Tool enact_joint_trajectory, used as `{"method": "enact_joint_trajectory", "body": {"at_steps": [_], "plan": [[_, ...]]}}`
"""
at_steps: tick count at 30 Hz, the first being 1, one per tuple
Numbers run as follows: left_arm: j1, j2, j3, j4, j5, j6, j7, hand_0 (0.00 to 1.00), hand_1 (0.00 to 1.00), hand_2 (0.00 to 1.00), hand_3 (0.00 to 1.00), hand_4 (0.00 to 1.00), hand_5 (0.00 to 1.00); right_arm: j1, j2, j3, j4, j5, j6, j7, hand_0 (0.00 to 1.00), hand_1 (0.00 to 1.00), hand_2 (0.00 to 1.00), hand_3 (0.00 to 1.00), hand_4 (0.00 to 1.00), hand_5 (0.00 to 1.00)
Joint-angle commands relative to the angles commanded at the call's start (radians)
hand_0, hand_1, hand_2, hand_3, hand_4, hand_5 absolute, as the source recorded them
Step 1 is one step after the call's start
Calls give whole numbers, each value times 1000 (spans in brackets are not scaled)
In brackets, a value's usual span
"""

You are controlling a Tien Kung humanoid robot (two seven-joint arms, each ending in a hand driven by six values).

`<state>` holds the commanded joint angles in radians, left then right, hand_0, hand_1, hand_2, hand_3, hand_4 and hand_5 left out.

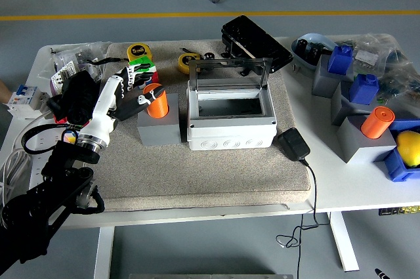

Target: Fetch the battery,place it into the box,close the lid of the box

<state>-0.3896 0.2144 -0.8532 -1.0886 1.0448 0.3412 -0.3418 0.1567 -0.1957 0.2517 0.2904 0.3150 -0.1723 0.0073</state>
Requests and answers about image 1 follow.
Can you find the blue plastic block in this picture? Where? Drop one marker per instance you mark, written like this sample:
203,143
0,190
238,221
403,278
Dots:
362,90
339,60

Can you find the white blue circuit breaker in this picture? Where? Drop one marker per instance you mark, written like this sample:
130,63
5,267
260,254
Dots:
24,96

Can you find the clear bag of parts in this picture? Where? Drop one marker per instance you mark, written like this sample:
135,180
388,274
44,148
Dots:
377,46
403,75

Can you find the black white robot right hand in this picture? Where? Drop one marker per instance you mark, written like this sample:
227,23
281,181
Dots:
381,274

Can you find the large colourful puzzle cube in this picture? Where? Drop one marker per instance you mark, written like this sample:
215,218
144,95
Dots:
141,60

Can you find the orange cylindrical battery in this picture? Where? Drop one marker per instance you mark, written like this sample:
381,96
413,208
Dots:
377,124
157,106

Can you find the grey plastic block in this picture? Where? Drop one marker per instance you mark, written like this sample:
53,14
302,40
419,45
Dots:
323,83
357,146
341,111

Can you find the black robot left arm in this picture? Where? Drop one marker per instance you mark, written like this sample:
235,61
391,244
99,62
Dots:
49,190

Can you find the grey-brown mat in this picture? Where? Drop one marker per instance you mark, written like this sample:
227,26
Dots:
197,177

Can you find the black cloth bundle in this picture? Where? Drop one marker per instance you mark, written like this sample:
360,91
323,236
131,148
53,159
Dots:
78,95

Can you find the blue storage bin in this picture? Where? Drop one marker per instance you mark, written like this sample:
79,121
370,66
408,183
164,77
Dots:
397,167

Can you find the small metal pin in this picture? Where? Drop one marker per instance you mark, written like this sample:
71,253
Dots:
296,68

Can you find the black cylindrical capacitor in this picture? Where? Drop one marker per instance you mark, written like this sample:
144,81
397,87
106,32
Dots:
209,55

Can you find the black table control panel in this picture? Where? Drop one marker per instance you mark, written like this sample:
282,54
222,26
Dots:
398,210

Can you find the yellow lemon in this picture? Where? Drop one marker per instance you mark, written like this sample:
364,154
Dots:
408,147

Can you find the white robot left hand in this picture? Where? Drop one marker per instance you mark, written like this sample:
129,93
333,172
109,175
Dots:
103,108

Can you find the black power adapter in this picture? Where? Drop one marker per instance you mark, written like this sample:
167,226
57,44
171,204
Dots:
293,144

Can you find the yellow tape measure black label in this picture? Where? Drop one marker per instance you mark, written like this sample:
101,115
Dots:
138,51

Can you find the small red object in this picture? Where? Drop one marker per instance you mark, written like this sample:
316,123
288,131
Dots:
59,120

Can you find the grey block with round hole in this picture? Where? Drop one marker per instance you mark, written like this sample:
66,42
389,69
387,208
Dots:
157,131

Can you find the white plastic junction box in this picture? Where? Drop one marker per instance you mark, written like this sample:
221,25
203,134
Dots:
229,134

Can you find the person's hand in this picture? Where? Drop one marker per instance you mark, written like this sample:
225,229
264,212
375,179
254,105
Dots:
4,91

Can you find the purple white packaged part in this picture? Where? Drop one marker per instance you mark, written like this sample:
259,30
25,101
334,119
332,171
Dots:
60,77

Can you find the white table leg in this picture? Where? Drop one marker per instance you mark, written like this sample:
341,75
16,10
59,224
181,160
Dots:
344,243
105,252

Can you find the grey transparent box lid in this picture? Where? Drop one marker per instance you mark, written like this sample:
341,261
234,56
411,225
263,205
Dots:
229,61

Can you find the small black component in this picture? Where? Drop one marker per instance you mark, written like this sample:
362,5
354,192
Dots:
302,46
314,53

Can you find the light blue bowl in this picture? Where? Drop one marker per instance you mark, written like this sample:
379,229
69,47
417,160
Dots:
323,41

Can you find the clear bag with hardware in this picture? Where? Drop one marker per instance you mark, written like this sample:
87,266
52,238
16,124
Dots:
65,55

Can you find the black flat case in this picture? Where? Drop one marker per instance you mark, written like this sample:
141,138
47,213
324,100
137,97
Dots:
259,42

